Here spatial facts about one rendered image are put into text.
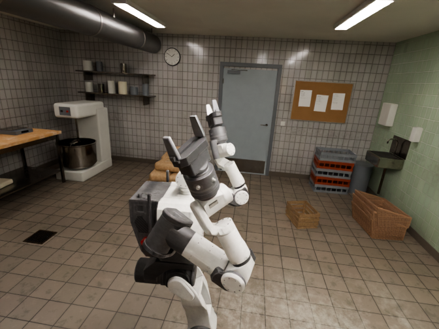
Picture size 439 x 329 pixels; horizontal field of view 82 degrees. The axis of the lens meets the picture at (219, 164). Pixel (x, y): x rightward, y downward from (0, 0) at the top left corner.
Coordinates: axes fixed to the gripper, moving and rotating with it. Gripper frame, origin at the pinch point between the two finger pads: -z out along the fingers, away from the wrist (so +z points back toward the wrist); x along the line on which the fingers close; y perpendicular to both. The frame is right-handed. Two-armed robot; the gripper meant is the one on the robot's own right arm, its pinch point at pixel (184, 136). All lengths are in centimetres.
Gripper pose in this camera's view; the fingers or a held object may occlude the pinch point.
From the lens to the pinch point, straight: 64.5
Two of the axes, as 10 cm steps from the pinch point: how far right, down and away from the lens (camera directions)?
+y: 8.1, 1.0, -5.7
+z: 2.7, 8.1, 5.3
